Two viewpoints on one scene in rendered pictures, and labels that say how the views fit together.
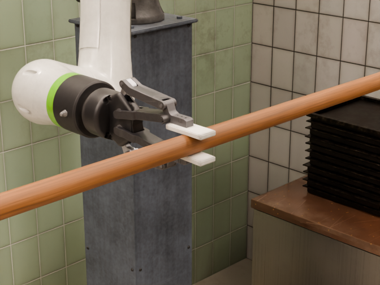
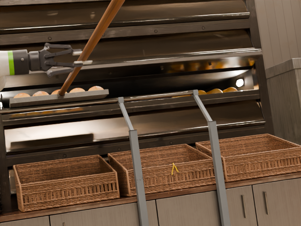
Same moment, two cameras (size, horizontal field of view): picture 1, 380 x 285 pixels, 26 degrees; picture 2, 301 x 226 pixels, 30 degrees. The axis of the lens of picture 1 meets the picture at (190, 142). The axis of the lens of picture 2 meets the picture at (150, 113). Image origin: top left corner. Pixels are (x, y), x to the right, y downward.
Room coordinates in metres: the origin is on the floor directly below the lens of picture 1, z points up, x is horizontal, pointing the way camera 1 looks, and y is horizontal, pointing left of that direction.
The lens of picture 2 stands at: (-0.19, 1.74, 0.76)
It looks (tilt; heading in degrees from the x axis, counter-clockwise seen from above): 5 degrees up; 300
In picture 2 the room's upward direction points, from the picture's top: 7 degrees counter-clockwise
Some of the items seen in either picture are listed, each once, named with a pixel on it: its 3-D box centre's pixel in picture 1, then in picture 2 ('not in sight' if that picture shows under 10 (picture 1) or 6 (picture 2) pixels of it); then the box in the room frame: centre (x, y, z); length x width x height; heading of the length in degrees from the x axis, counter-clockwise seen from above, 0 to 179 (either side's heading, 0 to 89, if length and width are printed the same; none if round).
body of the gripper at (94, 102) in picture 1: (117, 117); (41, 60); (1.19, 0.11, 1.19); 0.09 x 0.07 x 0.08; 45
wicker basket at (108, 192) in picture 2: not in sight; (64, 180); (1.99, -0.91, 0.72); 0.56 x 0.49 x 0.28; 47
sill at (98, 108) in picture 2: not in sight; (137, 104); (1.79, -1.53, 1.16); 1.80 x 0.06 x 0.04; 45
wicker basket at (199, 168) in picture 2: not in sight; (160, 167); (1.56, -1.34, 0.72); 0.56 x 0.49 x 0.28; 46
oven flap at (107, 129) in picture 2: not in sight; (140, 124); (1.77, -1.51, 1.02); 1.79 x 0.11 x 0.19; 45
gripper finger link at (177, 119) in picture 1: (177, 113); (74, 49); (1.10, 0.02, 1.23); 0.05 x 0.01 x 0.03; 45
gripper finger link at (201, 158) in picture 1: (190, 154); (83, 62); (1.08, 0.00, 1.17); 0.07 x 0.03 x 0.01; 45
